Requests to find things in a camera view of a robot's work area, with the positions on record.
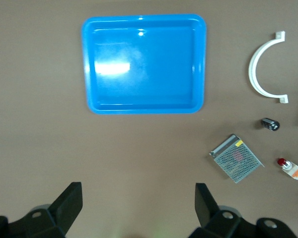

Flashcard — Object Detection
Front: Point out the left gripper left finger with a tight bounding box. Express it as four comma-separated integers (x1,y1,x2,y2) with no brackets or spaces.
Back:
0,181,83,238

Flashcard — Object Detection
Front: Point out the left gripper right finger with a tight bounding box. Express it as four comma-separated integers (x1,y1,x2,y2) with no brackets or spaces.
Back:
188,182,298,238

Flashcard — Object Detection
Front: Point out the black cylindrical capacitor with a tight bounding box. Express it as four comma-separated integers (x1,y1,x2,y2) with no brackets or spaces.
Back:
260,117,281,131

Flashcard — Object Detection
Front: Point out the metal mesh power supply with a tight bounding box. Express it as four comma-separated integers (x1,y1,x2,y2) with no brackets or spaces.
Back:
209,133,265,184

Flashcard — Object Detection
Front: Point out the orange white push button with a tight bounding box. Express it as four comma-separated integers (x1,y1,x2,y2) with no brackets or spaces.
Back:
277,157,298,180

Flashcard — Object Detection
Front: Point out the brown table cover sheet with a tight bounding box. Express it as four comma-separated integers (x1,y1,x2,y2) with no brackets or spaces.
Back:
0,0,298,238

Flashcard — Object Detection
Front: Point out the blue plastic tray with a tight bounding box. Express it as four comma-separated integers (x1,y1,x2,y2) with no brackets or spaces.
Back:
80,13,208,115

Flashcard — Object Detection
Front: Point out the large white half-ring clamp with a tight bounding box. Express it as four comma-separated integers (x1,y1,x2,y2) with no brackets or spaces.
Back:
247,30,289,104

